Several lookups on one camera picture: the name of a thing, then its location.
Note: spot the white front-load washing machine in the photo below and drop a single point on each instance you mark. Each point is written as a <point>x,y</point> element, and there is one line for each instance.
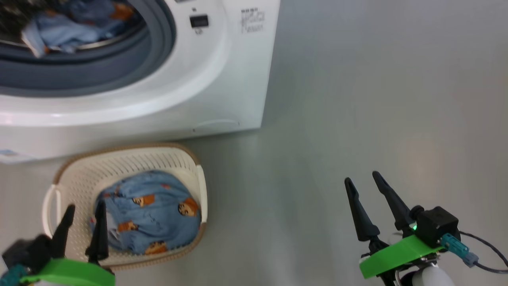
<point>222,79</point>

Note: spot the blue bear print garment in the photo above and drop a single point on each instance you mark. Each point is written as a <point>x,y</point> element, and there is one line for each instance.
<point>158,214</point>

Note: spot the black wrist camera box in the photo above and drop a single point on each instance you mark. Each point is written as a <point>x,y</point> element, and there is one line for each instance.
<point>436,224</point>
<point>31,250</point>

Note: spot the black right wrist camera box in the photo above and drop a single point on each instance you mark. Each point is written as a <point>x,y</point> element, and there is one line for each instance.
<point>436,224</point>

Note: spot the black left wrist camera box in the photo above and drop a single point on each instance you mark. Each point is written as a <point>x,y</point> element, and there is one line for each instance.
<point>31,250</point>

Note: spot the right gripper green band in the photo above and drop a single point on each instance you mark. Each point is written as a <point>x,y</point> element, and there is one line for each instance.
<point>393,256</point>

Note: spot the blue garment with white lining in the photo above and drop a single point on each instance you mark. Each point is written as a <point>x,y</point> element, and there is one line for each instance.
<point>67,31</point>

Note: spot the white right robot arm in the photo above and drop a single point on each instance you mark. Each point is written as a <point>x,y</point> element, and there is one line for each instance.
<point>432,278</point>

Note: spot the cream perforated laundry basket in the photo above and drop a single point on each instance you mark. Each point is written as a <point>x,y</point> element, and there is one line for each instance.
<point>131,159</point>

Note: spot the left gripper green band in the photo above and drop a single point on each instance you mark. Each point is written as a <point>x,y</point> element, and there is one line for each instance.
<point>71,274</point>

